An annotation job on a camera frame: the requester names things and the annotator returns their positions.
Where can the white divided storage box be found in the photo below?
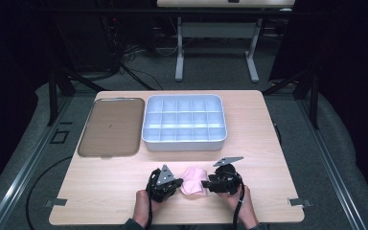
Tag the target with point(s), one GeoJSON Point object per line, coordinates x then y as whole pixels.
{"type": "Point", "coordinates": [184, 123]}

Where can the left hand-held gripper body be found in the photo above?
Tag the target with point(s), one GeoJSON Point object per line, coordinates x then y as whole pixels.
{"type": "Point", "coordinates": [161, 188]}

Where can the black metal stand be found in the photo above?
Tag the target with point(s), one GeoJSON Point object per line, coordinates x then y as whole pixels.
{"type": "Point", "coordinates": [313, 96]}
{"type": "Point", "coordinates": [53, 92]}

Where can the grey tape strip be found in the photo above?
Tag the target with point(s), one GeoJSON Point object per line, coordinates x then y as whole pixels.
{"type": "Point", "coordinates": [56, 202]}
{"type": "Point", "coordinates": [299, 202]}

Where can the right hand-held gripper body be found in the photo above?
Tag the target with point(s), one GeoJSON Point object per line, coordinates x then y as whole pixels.
{"type": "Point", "coordinates": [226, 182]}

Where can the translucent brown lid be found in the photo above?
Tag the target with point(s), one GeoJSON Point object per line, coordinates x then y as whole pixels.
{"type": "Point", "coordinates": [112, 127]}

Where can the pink sock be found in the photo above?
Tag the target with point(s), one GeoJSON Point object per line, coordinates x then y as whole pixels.
{"type": "Point", "coordinates": [193, 182]}

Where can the desk with white legs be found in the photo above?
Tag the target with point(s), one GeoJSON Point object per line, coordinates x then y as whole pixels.
{"type": "Point", "coordinates": [217, 30]}

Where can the aluminium floor rail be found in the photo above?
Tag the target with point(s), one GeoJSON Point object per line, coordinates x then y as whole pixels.
{"type": "Point", "coordinates": [22, 174]}
{"type": "Point", "coordinates": [330, 166]}

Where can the person's left hand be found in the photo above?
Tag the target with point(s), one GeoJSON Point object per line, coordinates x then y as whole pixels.
{"type": "Point", "coordinates": [142, 207]}

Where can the person's right hand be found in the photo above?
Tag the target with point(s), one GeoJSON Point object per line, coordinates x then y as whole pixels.
{"type": "Point", "coordinates": [245, 207]}

